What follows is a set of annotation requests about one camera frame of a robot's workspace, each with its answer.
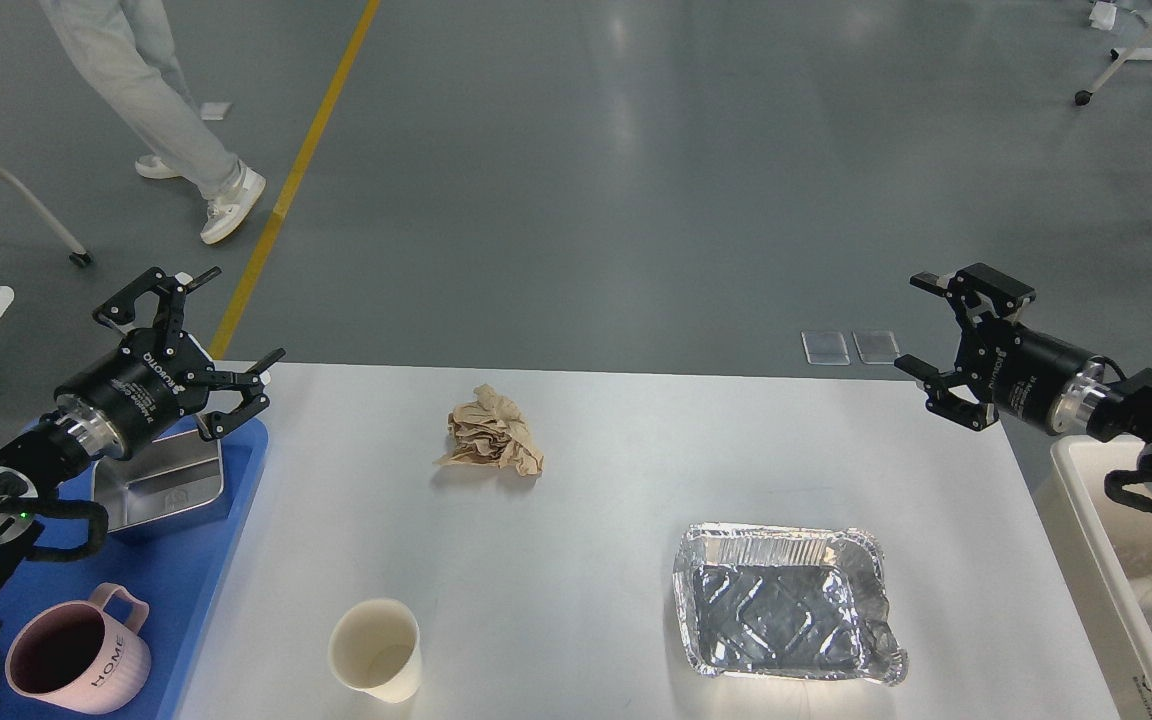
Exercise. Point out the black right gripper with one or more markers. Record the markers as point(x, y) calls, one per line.
point(1030, 375)

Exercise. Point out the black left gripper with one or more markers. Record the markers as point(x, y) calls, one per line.
point(131, 395)

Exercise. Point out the stainless steel square tray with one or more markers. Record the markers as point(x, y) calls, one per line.
point(177, 483)

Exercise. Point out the pink mug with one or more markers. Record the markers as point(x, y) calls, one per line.
point(84, 655)

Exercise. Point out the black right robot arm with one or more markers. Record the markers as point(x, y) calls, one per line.
point(1127, 411)

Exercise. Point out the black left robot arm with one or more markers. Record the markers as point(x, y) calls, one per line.
point(36, 524)

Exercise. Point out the blue plastic tray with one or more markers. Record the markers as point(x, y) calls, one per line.
point(179, 575)

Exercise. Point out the white plastic bin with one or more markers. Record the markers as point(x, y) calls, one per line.
point(1104, 551)

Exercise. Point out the crumpled brown paper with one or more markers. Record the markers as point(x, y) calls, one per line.
point(492, 432)

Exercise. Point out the person in grey trousers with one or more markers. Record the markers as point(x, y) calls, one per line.
point(125, 51)

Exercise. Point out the aluminium foil tray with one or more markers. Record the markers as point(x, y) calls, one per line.
point(785, 602)

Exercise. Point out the cream paper cup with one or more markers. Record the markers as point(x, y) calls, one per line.
point(375, 648)

